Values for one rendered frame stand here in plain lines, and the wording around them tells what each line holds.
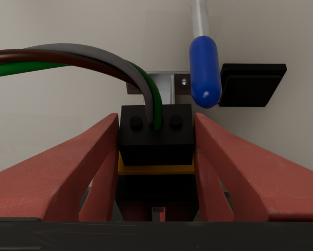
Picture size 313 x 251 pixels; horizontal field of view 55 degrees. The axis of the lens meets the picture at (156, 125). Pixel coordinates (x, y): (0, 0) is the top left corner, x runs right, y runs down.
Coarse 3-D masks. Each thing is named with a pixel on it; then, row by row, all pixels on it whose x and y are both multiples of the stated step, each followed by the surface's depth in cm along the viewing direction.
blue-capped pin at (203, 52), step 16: (192, 0) 9; (192, 16) 9; (208, 16) 9; (208, 32) 9; (192, 48) 8; (208, 48) 8; (192, 64) 8; (208, 64) 8; (192, 80) 8; (208, 80) 8; (192, 96) 8; (208, 96) 7
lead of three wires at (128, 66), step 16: (32, 48) 8; (48, 48) 8; (64, 48) 8; (80, 48) 8; (96, 48) 8; (0, 64) 7; (16, 64) 8; (32, 64) 8; (48, 64) 8; (64, 64) 8; (80, 64) 8; (96, 64) 8; (112, 64) 9; (128, 64) 9; (128, 80) 10; (144, 80) 10; (144, 96) 10; (160, 96) 11; (160, 112) 11; (160, 128) 12
